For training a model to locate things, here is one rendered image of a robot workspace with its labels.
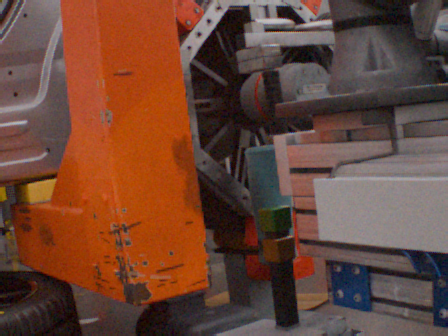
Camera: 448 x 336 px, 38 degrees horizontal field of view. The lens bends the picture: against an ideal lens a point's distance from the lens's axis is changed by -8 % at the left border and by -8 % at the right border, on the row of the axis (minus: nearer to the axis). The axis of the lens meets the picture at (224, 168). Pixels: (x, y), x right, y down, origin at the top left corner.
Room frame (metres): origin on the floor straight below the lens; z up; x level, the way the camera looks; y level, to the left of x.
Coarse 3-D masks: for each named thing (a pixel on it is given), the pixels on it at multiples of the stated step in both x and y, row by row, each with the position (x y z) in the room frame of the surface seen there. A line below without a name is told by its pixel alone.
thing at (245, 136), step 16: (224, 16) 1.85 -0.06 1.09; (240, 16) 1.86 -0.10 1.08; (224, 32) 1.76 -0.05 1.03; (240, 32) 1.99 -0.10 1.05; (224, 48) 1.76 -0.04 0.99; (288, 48) 1.88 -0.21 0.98; (192, 64) 1.70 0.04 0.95; (224, 64) 1.78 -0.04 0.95; (224, 80) 1.75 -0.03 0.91; (240, 80) 1.83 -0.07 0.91; (224, 96) 1.75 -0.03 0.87; (224, 112) 1.75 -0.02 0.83; (224, 128) 1.74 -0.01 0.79; (240, 128) 1.77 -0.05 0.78; (256, 128) 1.80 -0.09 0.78; (288, 128) 1.87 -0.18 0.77; (304, 128) 1.96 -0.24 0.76; (208, 144) 1.71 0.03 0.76; (240, 144) 1.76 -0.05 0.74; (272, 144) 2.05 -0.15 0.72; (240, 160) 1.77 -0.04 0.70; (240, 176) 1.76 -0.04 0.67
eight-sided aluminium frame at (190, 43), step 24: (216, 0) 1.63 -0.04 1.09; (240, 0) 1.67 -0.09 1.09; (264, 0) 1.71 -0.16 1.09; (288, 0) 1.75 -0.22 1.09; (192, 48) 1.58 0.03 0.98; (192, 96) 1.57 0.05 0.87; (192, 120) 1.57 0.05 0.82; (216, 168) 1.59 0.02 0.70; (216, 192) 1.64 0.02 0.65; (240, 192) 1.63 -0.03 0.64
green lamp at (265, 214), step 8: (264, 208) 1.13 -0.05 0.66; (272, 208) 1.11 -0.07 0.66; (280, 208) 1.11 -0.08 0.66; (288, 208) 1.12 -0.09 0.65; (264, 216) 1.12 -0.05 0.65; (272, 216) 1.11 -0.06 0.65; (280, 216) 1.11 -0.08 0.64; (288, 216) 1.12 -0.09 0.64; (264, 224) 1.12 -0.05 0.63; (272, 224) 1.11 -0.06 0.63; (280, 224) 1.11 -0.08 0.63; (288, 224) 1.12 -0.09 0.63; (272, 232) 1.11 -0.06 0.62
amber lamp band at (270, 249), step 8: (264, 240) 1.13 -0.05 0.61; (272, 240) 1.11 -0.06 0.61; (280, 240) 1.11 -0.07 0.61; (288, 240) 1.12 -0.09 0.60; (264, 248) 1.13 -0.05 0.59; (272, 248) 1.11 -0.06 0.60; (280, 248) 1.11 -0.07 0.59; (288, 248) 1.12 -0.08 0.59; (264, 256) 1.13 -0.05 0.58; (272, 256) 1.12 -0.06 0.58; (280, 256) 1.11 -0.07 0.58; (288, 256) 1.12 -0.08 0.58
